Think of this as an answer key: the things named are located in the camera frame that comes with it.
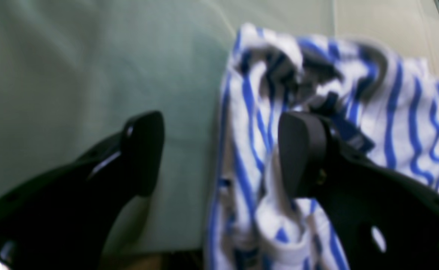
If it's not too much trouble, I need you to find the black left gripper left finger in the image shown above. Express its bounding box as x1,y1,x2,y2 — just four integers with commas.
0,111,165,270

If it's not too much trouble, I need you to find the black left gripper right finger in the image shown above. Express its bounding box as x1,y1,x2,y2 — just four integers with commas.
278,111,439,270

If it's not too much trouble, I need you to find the blue white striped t-shirt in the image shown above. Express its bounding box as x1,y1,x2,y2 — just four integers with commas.
204,24,439,270

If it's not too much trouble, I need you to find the green table cloth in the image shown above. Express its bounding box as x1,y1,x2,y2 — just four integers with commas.
0,0,439,254

